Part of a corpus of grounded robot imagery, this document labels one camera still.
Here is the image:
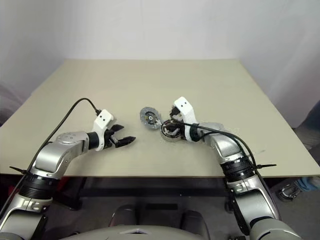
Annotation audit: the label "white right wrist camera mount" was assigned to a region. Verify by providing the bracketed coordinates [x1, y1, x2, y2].
[174, 96, 201, 143]

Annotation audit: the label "grey motor housing copper windings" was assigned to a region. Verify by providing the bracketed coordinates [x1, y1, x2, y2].
[159, 118, 187, 143]

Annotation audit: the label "chrome metal fitting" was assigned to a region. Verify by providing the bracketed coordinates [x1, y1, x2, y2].
[278, 183, 301, 203]

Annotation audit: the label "round grey metal part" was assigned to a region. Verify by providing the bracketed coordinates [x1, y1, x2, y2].
[139, 106, 163, 131]

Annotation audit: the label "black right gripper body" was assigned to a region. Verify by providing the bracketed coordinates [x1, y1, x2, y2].
[174, 121, 188, 141]

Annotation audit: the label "black and silver rotor wheel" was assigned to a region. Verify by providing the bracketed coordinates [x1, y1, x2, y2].
[161, 120, 180, 138]

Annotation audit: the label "blue cloth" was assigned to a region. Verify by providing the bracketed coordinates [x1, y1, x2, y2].
[296, 176, 320, 194]

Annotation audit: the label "grey purple fabric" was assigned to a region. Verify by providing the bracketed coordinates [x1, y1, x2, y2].
[0, 83, 34, 127]

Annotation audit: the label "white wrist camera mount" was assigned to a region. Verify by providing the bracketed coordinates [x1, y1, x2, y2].
[92, 109, 115, 152]
[174, 96, 201, 143]

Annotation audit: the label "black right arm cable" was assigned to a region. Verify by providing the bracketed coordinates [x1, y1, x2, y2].
[174, 121, 270, 236]

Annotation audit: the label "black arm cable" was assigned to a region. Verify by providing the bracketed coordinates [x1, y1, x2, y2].
[174, 121, 270, 236]
[0, 98, 102, 216]

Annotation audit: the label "black zip tie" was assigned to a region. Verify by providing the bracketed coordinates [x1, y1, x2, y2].
[252, 163, 277, 171]
[9, 165, 29, 176]

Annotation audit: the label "black cable strap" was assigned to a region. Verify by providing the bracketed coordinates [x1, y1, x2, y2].
[184, 124, 201, 142]

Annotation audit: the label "dark rounded hump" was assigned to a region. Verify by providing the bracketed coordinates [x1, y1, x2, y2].
[179, 209, 211, 235]
[111, 204, 141, 227]

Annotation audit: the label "black table frame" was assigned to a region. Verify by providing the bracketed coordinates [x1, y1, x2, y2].
[53, 176, 236, 213]

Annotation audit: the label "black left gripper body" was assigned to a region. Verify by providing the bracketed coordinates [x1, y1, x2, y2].
[101, 124, 121, 151]

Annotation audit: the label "silver robot torso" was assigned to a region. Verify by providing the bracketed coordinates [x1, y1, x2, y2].
[69, 219, 206, 240]

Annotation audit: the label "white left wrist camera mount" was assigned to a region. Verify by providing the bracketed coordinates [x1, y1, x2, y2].
[92, 109, 115, 152]

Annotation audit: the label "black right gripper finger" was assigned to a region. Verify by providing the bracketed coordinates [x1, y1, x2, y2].
[170, 105, 183, 119]

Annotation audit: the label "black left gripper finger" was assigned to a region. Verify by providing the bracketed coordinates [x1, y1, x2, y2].
[116, 136, 137, 149]
[110, 123, 125, 134]

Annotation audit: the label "dark grey seat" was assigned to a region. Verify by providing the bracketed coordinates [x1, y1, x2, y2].
[296, 99, 320, 152]

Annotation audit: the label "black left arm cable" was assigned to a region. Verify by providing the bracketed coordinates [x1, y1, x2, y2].
[0, 98, 102, 216]

